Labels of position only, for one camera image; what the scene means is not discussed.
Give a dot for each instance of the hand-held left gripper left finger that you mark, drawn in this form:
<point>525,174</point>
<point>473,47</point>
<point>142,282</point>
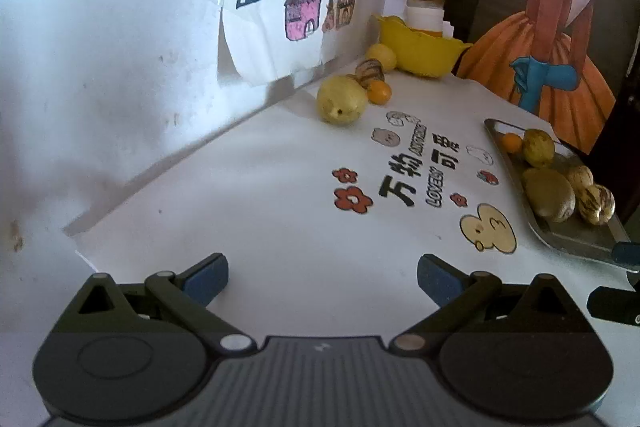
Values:
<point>206,279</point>

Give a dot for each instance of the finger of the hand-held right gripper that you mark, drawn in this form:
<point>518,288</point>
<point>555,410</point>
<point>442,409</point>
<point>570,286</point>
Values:
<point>627,255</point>
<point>615,304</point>

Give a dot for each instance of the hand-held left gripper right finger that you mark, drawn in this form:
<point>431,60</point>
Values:
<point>440,279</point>

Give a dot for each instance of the grey metal tray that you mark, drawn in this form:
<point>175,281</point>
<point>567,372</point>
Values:
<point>575,237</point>

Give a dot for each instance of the large brown kiwi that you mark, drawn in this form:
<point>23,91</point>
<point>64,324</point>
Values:
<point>547,194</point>

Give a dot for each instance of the small yellow pear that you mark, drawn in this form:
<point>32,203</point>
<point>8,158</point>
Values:
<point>539,148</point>

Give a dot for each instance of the small orange kumquat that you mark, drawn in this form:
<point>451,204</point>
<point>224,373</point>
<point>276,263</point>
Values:
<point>511,142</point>
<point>379,92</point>

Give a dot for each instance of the large yellow pear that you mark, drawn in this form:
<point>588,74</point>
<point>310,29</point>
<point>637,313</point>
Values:
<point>341,101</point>

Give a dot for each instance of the white printed table mat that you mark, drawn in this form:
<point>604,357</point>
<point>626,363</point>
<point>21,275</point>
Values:
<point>280,227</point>

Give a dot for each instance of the yellow scalloped plastic bowl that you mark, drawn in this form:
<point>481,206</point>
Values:
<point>425,52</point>

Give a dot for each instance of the yellow lemon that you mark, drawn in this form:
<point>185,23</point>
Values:
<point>382,56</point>

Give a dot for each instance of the orange dress woman poster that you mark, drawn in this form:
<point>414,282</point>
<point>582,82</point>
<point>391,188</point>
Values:
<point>555,32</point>

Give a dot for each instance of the white plastic jar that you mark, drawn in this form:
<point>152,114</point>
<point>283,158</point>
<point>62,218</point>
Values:
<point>424,17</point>

